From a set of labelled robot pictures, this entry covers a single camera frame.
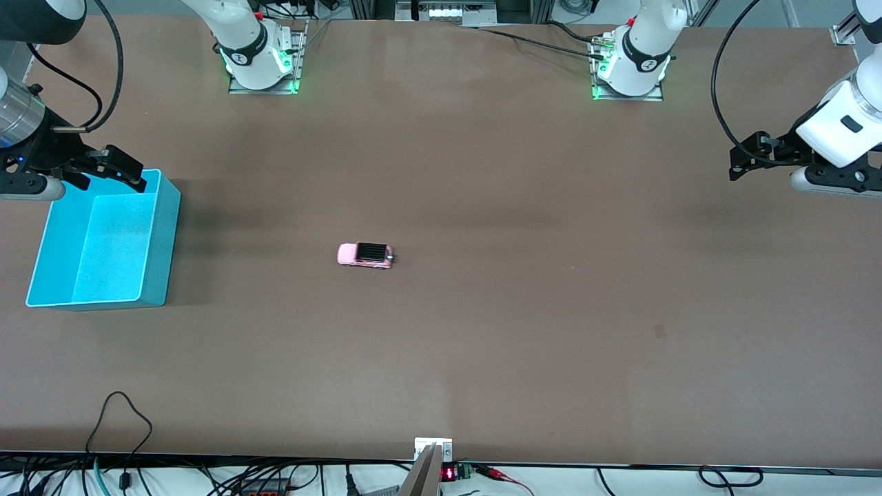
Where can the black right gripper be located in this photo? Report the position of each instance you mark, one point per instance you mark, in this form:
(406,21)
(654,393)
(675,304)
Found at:
(47,153)

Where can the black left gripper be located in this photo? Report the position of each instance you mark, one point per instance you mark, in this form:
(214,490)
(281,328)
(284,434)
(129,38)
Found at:
(786,147)

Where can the pink jeep toy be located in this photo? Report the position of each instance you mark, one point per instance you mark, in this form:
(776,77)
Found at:
(365,255)

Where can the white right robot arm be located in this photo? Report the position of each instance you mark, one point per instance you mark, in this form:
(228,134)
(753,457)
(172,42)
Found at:
(251,41)

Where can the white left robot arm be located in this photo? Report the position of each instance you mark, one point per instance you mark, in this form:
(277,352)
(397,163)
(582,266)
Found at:
(844,117)

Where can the cyan plastic bin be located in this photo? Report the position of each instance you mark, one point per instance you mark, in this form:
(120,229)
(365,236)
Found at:
(110,248)

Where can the black box with red buttons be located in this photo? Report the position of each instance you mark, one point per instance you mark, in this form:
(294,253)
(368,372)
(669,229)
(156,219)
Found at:
(265,490)

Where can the red clip lead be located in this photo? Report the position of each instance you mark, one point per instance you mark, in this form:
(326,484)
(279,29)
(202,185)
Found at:
(493,472)

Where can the red LED display module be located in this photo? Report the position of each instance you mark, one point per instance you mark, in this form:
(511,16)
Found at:
(449,473)

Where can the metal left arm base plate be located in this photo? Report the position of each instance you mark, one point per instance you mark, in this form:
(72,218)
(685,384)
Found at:
(654,96)

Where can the aluminium corner bracket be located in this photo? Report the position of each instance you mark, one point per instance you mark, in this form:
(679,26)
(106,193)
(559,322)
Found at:
(842,33)

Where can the aluminium frame with light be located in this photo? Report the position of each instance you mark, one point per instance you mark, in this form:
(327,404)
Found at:
(444,12)

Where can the white mounting bracket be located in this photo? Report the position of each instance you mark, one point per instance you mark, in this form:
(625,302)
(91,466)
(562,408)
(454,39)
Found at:
(446,444)

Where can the grey aluminium camera bar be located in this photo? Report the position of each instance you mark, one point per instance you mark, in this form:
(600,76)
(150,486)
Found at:
(424,475)

